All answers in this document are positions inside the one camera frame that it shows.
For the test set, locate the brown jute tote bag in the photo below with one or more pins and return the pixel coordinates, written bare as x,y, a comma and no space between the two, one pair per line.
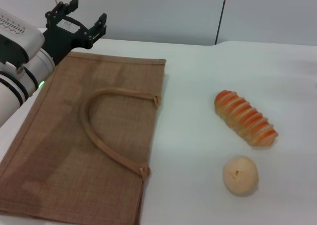
74,148

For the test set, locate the orange striped bread loaf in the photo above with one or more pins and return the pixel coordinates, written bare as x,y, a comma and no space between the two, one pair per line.
245,118

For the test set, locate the round egg yolk pastry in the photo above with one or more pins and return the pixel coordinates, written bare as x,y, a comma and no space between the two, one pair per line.
241,175

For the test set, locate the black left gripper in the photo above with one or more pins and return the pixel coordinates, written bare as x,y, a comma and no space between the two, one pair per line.
62,39

